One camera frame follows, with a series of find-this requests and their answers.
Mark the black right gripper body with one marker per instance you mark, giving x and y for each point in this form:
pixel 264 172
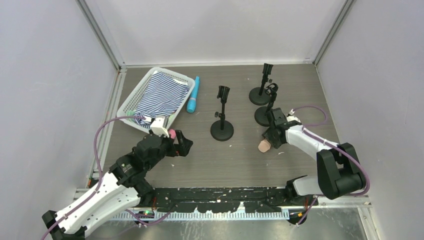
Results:
pixel 269 137

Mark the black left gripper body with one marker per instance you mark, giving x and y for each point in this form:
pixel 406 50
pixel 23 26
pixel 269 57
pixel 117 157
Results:
pixel 177 145

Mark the pink microphone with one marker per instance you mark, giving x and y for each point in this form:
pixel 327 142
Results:
pixel 172 133

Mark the beige microphone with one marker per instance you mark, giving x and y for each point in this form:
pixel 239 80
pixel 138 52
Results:
pixel 264 146

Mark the black microphone stand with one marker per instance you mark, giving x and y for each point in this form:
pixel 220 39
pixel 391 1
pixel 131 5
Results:
pixel 260 114
pixel 222 130
pixel 257 95

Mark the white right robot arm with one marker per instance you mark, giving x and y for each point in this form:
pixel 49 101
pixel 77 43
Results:
pixel 339 172

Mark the black front microphone stand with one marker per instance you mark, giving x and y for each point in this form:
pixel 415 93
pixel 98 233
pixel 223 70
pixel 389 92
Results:
pixel 260 114

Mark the blue microphone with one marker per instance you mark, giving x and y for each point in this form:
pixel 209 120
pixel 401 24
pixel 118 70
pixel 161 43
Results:
pixel 192 101

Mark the green cloth in basket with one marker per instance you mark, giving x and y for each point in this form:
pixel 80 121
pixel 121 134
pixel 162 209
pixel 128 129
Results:
pixel 130 113

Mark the blue striped cloth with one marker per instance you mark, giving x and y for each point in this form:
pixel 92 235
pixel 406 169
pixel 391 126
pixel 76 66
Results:
pixel 162 97

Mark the white plastic basket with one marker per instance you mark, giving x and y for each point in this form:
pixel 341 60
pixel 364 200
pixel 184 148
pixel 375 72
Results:
pixel 136 94

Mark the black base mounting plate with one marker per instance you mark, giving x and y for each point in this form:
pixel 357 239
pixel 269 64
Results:
pixel 225 199

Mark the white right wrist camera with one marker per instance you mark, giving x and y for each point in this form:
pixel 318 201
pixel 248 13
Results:
pixel 291 117

